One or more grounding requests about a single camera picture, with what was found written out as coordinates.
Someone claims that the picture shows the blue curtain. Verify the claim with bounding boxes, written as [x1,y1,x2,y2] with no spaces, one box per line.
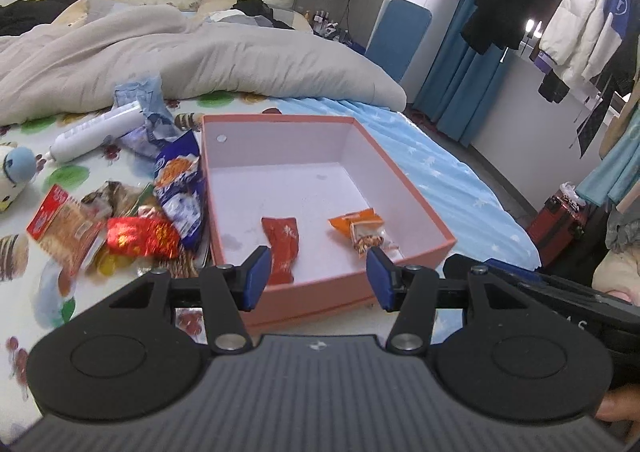
[415,0,513,148]

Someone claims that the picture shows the teal garment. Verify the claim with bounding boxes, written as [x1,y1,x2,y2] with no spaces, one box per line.
[575,97,640,213]

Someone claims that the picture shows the white cabinet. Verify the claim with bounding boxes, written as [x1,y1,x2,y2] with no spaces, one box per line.
[470,45,608,203]

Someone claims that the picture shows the red suitcase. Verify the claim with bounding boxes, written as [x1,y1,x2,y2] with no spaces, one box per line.
[525,192,591,268]

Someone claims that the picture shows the food print sheet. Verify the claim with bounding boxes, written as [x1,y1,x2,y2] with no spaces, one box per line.
[0,92,281,433]

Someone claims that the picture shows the crumpled blue wrapper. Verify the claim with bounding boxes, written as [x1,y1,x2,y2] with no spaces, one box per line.
[114,75,183,160]

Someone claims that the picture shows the shiny red snack packet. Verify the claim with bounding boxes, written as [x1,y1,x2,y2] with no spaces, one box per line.
[106,216,181,259]

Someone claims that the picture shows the grey duvet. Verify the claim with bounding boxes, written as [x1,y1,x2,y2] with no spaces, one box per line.
[0,5,407,125]

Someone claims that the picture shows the white puffer jacket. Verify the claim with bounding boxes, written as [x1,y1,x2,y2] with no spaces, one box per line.
[539,0,618,83]

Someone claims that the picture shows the cream plush cushion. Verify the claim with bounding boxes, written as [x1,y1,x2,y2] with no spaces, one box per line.
[592,247,640,305]

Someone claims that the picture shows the brown snack packet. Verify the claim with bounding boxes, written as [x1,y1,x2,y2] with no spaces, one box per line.
[80,179,161,223]

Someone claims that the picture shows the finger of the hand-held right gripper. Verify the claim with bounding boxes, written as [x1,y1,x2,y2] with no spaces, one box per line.
[442,253,543,283]

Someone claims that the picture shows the blue padded board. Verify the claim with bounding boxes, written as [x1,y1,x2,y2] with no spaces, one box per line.
[365,0,433,83]

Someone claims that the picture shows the yellow snack packet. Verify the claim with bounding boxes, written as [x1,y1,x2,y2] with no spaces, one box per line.
[85,252,141,278]

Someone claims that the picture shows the group of small bottles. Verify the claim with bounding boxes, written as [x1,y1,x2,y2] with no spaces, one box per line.
[302,7,366,50]

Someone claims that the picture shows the white tube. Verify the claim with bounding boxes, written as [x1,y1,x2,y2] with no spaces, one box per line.
[47,101,143,164]

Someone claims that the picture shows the pink cardboard box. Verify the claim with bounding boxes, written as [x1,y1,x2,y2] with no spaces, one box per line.
[200,113,457,333]

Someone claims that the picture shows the dark garment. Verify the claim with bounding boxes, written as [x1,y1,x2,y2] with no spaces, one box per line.
[231,0,296,30]

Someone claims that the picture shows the person's right hand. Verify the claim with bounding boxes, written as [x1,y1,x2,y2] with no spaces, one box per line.
[597,379,640,424]

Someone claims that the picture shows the black clothes pile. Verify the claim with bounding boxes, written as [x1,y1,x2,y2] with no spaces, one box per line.
[0,0,86,37]

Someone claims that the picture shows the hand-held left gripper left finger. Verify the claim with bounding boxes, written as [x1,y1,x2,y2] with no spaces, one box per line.
[109,245,273,355]

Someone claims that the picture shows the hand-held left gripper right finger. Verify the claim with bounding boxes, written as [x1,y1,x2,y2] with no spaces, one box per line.
[366,247,543,355]

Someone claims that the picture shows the blue snack packet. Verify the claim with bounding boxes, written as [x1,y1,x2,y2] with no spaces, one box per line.
[152,129,208,250]

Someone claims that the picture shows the penguin plush toy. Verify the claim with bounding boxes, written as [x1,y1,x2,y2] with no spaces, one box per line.
[0,142,38,215]

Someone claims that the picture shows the red clear cracker packet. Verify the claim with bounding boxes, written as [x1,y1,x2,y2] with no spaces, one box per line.
[26,183,108,278]

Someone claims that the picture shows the orange snack packet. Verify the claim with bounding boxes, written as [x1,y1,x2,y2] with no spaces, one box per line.
[327,208,401,260]

